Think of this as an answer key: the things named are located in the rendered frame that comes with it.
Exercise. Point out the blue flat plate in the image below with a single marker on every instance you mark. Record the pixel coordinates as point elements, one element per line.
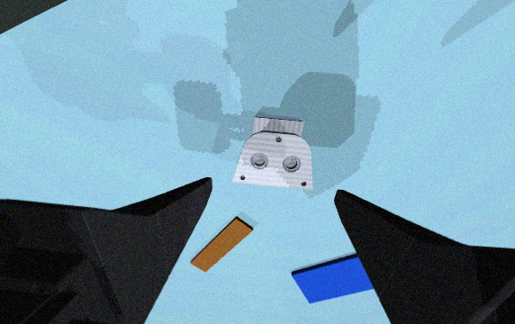
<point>332,279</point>

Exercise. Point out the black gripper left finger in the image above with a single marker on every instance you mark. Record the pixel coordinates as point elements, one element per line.
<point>132,249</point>

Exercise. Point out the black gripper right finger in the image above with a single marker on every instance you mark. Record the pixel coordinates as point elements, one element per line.
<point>421,276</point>

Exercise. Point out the orange-brown flat bar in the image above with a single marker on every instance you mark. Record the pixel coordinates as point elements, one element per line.
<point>222,244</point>

